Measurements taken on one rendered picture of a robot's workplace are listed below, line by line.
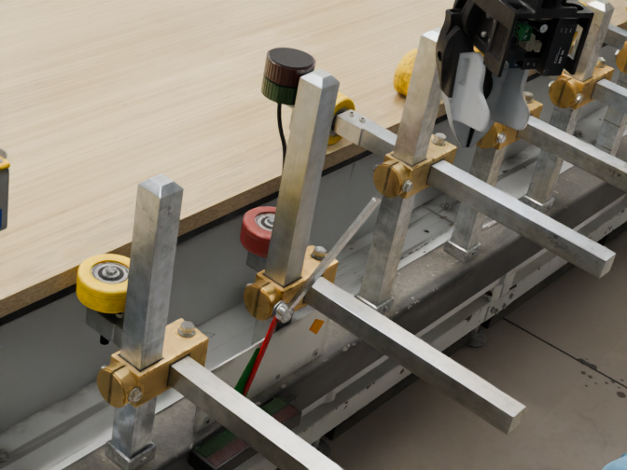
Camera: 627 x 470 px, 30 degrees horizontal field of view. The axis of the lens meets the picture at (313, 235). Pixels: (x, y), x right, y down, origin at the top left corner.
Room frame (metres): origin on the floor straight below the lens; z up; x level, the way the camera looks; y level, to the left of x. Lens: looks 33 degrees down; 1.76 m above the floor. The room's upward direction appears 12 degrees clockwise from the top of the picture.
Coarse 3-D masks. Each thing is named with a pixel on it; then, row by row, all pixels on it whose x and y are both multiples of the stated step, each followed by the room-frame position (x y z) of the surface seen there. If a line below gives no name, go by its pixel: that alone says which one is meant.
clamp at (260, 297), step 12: (312, 252) 1.33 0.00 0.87; (312, 264) 1.30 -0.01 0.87; (336, 264) 1.32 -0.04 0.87; (264, 276) 1.25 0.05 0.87; (300, 276) 1.27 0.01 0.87; (324, 276) 1.30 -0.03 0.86; (252, 288) 1.23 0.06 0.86; (264, 288) 1.22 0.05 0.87; (276, 288) 1.23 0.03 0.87; (288, 288) 1.24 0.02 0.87; (252, 300) 1.23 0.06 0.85; (264, 300) 1.22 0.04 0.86; (276, 300) 1.22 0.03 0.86; (288, 300) 1.24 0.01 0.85; (300, 300) 1.26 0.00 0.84; (252, 312) 1.23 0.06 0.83; (264, 312) 1.21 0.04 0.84
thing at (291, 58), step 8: (280, 48) 1.30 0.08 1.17; (288, 48) 1.31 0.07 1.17; (272, 56) 1.28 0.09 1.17; (280, 56) 1.28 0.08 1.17; (288, 56) 1.29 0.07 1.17; (296, 56) 1.29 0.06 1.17; (304, 56) 1.30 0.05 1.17; (280, 64) 1.26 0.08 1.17; (288, 64) 1.26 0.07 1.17; (296, 64) 1.27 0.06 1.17; (304, 64) 1.27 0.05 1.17; (312, 64) 1.28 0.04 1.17; (280, 104) 1.29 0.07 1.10; (280, 112) 1.29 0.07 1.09; (280, 120) 1.29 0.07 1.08; (280, 128) 1.28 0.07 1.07; (288, 128) 1.26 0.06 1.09; (280, 136) 1.28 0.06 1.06
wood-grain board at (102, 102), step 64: (0, 0) 1.86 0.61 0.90; (64, 0) 1.91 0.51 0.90; (128, 0) 1.97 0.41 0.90; (192, 0) 2.03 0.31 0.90; (256, 0) 2.09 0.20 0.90; (320, 0) 2.15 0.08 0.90; (384, 0) 2.22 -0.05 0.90; (448, 0) 2.29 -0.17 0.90; (0, 64) 1.62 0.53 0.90; (64, 64) 1.67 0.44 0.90; (128, 64) 1.71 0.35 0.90; (192, 64) 1.76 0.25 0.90; (256, 64) 1.81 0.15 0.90; (320, 64) 1.86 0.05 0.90; (384, 64) 1.92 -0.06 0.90; (0, 128) 1.44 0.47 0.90; (64, 128) 1.47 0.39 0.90; (128, 128) 1.51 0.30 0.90; (192, 128) 1.55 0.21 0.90; (256, 128) 1.59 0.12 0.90; (384, 128) 1.68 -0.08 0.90; (64, 192) 1.31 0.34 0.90; (128, 192) 1.34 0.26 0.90; (192, 192) 1.37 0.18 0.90; (256, 192) 1.42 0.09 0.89; (0, 256) 1.14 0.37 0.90; (64, 256) 1.16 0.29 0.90; (128, 256) 1.22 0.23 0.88
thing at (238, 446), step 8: (288, 408) 1.20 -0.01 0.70; (272, 416) 1.18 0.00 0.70; (280, 416) 1.18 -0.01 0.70; (288, 416) 1.18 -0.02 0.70; (240, 440) 1.12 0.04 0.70; (224, 448) 1.10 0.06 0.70; (232, 448) 1.10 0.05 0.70; (240, 448) 1.10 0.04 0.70; (216, 456) 1.08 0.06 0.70; (224, 456) 1.08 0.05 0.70; (216, 464) 1.07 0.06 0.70
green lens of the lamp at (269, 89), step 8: (264, 80) 1.27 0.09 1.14; (264, 88) 1.27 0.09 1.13; (272, 88) 1.26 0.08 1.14; (280, 88) 1.26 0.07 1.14; (288, 88) 1.26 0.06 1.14; (296, 88) 1.26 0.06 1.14; (272, 96) 1.26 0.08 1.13; (280, 96) 1.26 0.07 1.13; (288, 96) 1.26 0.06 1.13; (296, 96) 1.26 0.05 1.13; (288, 104) 1.26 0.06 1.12
